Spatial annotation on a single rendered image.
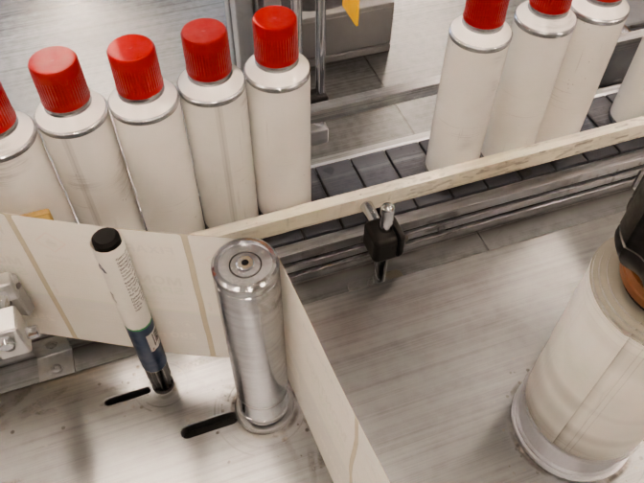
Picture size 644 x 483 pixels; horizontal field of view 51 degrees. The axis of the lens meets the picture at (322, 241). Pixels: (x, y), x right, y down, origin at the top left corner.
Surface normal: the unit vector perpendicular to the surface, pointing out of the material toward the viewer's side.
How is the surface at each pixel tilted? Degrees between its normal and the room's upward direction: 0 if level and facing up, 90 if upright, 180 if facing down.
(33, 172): 90
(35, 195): 90
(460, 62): 90
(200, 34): 3
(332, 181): 0
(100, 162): 90
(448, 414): 0
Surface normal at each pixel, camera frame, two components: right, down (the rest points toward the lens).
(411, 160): 0.01, -0.62
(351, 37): 0.33, 0.74
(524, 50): -0.60, 0.62
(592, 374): -0.79, 0.49
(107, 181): 0.72, 0.55
